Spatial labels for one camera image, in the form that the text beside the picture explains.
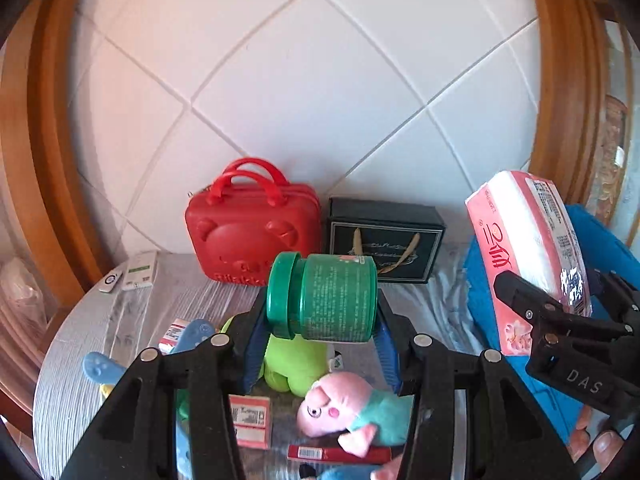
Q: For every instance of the white remote control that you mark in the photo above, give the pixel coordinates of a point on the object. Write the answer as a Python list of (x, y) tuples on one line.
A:
[(111, 280)]

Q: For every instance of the red bear suitcase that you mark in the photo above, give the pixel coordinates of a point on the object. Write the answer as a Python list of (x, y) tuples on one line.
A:
[(240, 240)]

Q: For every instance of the yellow plastic toy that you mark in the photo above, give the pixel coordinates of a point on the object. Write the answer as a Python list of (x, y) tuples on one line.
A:
[(107, 389)]

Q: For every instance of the pink box white label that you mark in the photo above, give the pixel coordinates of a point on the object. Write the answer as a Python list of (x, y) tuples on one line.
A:
[(252, 420)]

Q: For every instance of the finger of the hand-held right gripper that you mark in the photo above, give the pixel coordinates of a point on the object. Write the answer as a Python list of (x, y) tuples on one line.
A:
[(615, 295), (530, 305)]

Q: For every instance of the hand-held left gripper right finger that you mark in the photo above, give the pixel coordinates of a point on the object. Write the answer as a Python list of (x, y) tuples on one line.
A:
[(387, 360)]

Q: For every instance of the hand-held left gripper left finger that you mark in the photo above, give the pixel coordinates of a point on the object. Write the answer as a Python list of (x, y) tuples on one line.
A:
[(255, 360)]

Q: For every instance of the red white small box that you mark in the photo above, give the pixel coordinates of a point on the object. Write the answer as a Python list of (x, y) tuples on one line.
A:
[(172, 334)]

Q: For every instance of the pink pig plush blue shirt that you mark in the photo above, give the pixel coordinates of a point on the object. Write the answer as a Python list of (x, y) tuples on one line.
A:
[(330, 400)]

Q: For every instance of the green plastic jar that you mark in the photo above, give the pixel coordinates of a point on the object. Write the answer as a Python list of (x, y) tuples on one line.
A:
[(335, 295)]

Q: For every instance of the light blue table cloth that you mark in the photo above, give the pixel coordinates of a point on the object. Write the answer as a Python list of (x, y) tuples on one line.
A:
[(75, 350)]

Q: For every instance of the white green box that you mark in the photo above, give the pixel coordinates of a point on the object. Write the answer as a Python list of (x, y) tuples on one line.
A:
[(140, 270)]

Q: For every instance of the rolled patterned carpet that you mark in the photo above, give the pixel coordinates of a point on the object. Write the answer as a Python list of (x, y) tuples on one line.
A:
[(612, 160)]

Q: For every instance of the red flat box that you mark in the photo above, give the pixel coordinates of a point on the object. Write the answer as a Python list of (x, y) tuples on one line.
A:
[(340, 454)]

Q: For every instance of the black gift box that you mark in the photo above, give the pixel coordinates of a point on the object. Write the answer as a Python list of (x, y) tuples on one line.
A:
[(385, 230)]

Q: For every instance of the person's right hand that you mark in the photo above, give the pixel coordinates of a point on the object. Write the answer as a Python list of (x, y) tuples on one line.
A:
[(605, 445)]

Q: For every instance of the large pink tissue pack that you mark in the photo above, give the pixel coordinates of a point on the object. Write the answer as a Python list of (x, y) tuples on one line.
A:
[(520, 250)]

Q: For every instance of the blue plastic storage crate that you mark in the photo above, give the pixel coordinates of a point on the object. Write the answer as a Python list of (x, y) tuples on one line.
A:
[(595, 240)]

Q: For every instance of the wooden wall frame post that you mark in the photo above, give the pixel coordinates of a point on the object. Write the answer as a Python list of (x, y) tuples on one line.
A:
[(45, 160), (565, 85)]

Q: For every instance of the light green plush toy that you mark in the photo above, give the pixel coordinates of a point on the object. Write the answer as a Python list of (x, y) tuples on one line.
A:
[(295, 365)]

